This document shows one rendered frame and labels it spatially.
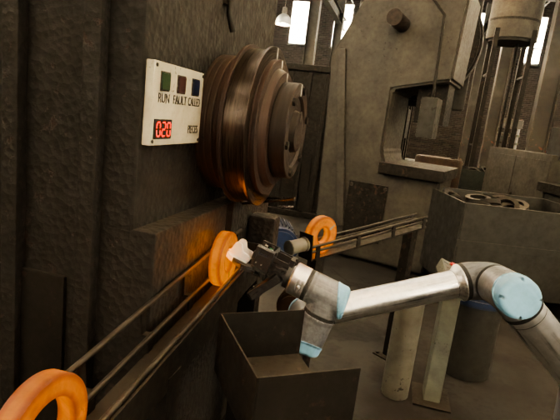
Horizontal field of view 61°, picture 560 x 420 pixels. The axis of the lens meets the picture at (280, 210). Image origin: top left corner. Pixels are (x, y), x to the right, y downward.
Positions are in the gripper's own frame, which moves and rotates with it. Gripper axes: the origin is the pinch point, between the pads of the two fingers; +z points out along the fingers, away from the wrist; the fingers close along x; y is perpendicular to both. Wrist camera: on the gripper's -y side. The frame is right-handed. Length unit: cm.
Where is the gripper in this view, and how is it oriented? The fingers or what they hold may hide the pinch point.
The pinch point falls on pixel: (224, 252)
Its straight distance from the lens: 136.6
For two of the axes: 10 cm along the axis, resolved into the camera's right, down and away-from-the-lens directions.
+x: -2.4, 1.7, -9.5
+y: 3.7, -8.9, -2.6
